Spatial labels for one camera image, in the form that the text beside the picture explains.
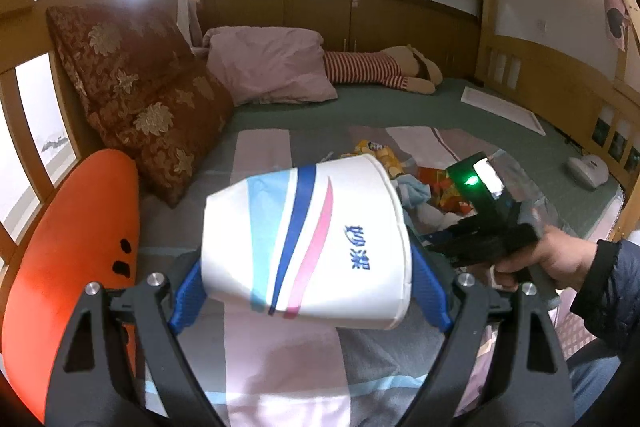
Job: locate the clear plastic wrap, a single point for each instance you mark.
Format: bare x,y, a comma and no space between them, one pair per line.
525,179

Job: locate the pink wall poster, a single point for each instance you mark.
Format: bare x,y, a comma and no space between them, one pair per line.
617,14

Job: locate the light blue crumpled cloth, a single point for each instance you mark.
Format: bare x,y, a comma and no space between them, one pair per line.
412,192

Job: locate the wooden cabinet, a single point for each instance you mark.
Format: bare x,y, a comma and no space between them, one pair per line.
400,22

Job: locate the person's right forearm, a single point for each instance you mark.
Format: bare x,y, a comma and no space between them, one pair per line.
615,287

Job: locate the red snack packet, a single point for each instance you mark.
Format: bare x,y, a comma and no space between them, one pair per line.
442,187

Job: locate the striped plush doll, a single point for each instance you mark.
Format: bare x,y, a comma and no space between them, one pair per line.
365,67

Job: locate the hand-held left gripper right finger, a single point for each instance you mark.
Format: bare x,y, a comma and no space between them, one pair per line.
431,294

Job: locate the yellow snack packet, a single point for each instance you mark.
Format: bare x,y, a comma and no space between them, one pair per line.
387,157

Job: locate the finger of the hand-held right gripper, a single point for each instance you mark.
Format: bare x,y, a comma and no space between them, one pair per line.
452,234
487,252

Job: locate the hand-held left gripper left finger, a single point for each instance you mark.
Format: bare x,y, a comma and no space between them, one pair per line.
187,302

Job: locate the person's right hand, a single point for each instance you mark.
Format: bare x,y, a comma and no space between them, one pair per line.
560,257

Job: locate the green bed sheet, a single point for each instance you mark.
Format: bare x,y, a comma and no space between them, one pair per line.
380,107

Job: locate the pink pillow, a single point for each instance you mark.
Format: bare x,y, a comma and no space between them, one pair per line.
272,64

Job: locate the small white appliance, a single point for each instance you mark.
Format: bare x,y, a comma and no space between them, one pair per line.
587,172

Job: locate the brown floral pillow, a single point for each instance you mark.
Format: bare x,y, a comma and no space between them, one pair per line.
165,127
110,47

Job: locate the white flat board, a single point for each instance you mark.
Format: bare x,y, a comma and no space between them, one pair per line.
500,109

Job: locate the white paper cup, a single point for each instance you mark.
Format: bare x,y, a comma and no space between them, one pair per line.
310,237

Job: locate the pink grey striped quilt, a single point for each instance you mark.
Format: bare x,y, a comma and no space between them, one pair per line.
300,367

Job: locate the person's leg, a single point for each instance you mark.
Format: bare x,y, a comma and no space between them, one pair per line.
597,382

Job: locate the orange face cushion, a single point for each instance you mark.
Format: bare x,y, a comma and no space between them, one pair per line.
65,237

